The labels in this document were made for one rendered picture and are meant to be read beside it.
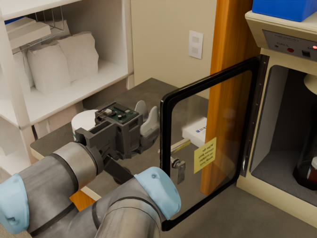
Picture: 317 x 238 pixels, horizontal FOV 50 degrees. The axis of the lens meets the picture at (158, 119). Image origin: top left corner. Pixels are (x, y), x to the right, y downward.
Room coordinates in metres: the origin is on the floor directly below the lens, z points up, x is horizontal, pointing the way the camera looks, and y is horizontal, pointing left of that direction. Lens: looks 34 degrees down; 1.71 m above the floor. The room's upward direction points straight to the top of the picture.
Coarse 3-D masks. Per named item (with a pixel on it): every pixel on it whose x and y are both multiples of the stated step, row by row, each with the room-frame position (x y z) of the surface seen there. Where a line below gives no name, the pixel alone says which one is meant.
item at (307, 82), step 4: (308, 76) 0.74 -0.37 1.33; (312, 76) 0.72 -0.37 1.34; (316, 76) 0.71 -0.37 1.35; (304, 80) 0.74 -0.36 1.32; (308, 80) 0.73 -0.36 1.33; (312, 80) 0.71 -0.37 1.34; (316, 80) 0.70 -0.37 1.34; (308, 84) 0.72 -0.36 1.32; (312, 84) 0.71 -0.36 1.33; (316, 84) 0.70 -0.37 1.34; (308, 88) 0.71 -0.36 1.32; (312, 88) 0.70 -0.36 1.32; (316, 88) 0.69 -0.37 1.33; (316, 92) 0.68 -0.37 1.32
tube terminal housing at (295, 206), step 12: (276, 60) 0.73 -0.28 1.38; (288, 60) 0.71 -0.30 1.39; (300, 60) 0.70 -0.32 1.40; (312, 72) 0.68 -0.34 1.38; (264, 84) 0.74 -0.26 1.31; (252, 144) 0.74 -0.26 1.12; (240, 180) 0.75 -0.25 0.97; (252, 180) 0.73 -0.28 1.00; (252, 192) 0.72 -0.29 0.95; (264, 192) 0.70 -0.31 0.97; (276, 192) 0.68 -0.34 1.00; (276, 204) 0.67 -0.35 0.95; (288, 204) 0.65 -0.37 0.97; (300, 204) 0.64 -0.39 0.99; (300, 216) 0.63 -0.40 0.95; (312, 216) 0.61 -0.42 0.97
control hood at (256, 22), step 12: (252, 12) 0.67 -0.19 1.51; (252, 24) 0.67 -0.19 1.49; (264, 24) 0.65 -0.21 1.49; (276, 24) 0.63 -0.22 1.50; (288, 24) 0.61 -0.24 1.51; (300, 24) 0.60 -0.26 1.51; (312, 24) 0.60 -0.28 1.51; (264, 36) 0.68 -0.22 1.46; (300, 36) 0.61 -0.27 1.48; (312, 36) 0.59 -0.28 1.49; (264, 48) 0.72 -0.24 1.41; (312, 60) 0.65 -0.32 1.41
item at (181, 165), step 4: (176, 164) 0.56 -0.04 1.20; (180, 164) 0.56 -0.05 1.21; (184, 164) 0.56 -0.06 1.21; (176, 168) 0.57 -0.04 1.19; (180, 168) 0.55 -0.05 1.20; (184, 168) 0.56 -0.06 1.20; (180, 172) 0.55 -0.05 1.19; (184, 172) 0.56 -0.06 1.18; (180, 176) 0.56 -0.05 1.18; (184, 176) 0.56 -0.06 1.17; (180, 180) 0.56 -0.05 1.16
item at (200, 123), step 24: (192, 96) 0.59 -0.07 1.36; (216, 96) 0.64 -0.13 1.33; (240, 96) 0.70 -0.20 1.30; (192, 120) 0.60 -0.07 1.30; (216, 120) 0.65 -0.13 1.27; (240, 120) 0.71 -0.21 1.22; (192, 144) 0.60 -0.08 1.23; (216, 144) 0.65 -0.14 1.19; (192, 168) 0.60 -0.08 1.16; (216, 168) 0.66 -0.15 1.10; (192, 192) 0.61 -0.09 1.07
